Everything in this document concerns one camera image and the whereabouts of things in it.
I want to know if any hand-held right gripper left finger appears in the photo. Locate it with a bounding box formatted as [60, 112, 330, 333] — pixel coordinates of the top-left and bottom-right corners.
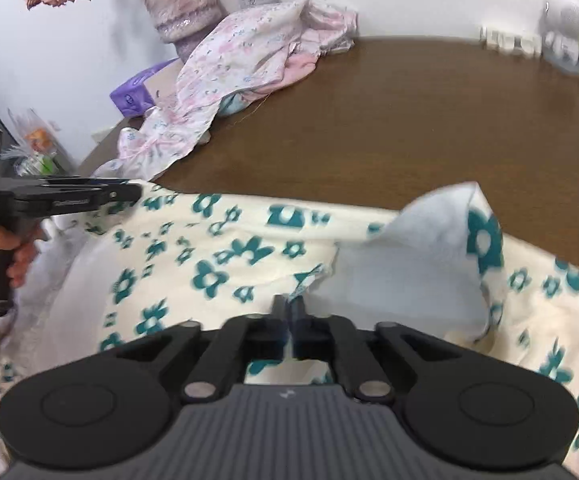
[114, 295, 290, 404]

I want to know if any pink ceramic vase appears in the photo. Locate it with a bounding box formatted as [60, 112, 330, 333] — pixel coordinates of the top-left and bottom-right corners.
[136, 0, 227, 61]

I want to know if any person's left hand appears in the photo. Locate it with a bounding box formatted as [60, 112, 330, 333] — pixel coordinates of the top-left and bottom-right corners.
[0, 229, 38, 289]

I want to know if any white robot-shaped speaker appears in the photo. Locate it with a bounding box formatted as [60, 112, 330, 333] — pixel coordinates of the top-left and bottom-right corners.
[539, 0, 579, 68]

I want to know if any cluttered storage shelf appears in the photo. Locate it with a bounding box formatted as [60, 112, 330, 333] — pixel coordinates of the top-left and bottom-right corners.
[0, 107, 70, 176]

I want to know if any purple tissue box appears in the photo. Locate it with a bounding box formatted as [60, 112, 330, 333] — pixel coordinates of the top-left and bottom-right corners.
[109, 57, 185, 118]

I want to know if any cream garment with teal flowers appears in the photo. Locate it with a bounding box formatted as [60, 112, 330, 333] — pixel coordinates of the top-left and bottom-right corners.
[0, 180, 579, 480]

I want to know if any pink floral garment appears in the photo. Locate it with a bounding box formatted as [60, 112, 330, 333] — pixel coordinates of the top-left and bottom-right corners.
[92, 0, 360, 181]

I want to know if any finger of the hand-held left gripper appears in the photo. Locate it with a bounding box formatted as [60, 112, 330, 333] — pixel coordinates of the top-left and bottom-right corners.
[49, 175, 143, 217]

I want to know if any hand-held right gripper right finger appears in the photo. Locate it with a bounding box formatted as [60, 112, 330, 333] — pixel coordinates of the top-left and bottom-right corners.
[292, 304, 466, 404]

